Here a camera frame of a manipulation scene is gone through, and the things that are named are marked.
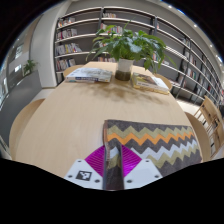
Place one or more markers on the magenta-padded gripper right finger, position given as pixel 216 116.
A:
pixel 131 163

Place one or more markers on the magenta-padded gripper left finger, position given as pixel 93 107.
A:
pixel 95 163

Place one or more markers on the zigzag striped grey towel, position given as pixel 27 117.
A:
pixel 153 140

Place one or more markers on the yellow book stack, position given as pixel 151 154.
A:
pixel 150 82

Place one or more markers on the white magazine stack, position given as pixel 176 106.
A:
pixel 88 75

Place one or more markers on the group of slatted wooden chairs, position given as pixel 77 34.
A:
pixel 213 123

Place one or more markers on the green potted plant white pot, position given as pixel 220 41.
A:
pixel 128 46

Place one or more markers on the small background potted plant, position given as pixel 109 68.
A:
pixel 29 66

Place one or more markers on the grey bookshelf unit with books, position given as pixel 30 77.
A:
pixel 76 33

